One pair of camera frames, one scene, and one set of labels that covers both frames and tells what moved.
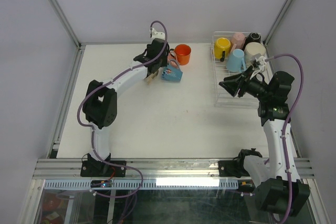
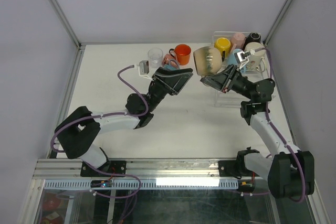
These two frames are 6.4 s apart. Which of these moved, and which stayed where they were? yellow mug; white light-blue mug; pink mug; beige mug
Moved: beige mug
Stayed: white light-blue mug; yellow mug; pink mug
